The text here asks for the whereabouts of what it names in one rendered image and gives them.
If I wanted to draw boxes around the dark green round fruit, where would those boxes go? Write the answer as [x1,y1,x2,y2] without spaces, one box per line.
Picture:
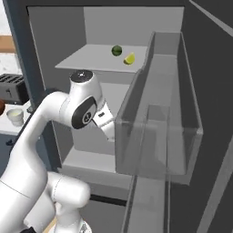
[111,45,124,57]

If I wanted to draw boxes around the grey fridge drawer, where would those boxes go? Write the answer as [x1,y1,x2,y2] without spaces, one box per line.
[71,120,117,157]

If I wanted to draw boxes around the grey fridge shelf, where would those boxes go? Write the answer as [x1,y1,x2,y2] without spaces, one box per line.
[54,44,150,74]

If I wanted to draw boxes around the dark blue base cupboard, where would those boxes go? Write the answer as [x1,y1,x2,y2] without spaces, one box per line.
[0,133,24,178]

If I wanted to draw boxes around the yellow lemon wedge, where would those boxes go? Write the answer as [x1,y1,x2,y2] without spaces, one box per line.
[123,51,137,66]

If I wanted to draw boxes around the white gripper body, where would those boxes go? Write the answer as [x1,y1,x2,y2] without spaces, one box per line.
[99,118,117,142]

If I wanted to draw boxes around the dark grey fridge door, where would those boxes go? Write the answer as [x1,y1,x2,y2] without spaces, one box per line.
[165,0,233,233]

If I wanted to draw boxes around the glass of lemonade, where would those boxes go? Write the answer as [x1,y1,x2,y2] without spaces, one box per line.
[5,107,25,127]

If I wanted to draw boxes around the clear tall door bin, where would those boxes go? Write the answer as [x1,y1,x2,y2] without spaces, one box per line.
[121,104,171,233]

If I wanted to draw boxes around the wooden wall shelf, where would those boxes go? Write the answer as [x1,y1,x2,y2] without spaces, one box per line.
[0,35,16,55]

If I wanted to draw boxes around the dark grey fridge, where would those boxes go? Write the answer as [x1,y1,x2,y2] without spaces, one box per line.
[3,0,186,233]

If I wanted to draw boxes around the clear grey door bin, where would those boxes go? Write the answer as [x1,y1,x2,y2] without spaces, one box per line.
[114,31,204,187]

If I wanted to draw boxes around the black toaster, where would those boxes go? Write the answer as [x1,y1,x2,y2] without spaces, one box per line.
[0,73,30,106]

